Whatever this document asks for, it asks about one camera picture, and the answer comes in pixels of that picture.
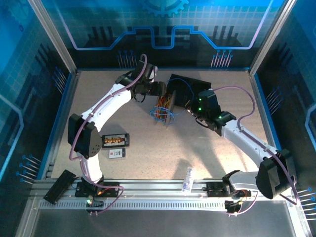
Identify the black divided bin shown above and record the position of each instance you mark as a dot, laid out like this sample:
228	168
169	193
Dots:
177	93

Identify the black connector box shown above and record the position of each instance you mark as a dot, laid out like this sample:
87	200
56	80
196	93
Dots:
232	207
96	203

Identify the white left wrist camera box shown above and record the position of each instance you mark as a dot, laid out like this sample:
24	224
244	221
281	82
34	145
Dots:
155	74

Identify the small white black card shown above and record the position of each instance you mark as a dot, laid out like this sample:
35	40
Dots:
117	153

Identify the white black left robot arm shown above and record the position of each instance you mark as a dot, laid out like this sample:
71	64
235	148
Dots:
108	103

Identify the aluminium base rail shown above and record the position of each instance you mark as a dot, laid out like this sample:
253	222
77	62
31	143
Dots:
148	185

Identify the grey metal base plate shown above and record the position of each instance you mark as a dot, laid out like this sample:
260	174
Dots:
160	222

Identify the aluminium frame post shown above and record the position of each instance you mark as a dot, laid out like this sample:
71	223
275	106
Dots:
271	37
54	37

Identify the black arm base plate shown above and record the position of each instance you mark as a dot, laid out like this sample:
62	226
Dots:
214	190
111	188

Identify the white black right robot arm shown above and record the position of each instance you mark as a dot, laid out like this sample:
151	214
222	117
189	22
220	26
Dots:
247	140

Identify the black charging board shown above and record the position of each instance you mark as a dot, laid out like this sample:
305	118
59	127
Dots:
116	140

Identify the clear plastic bag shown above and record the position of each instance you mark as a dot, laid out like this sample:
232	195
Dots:
188	180

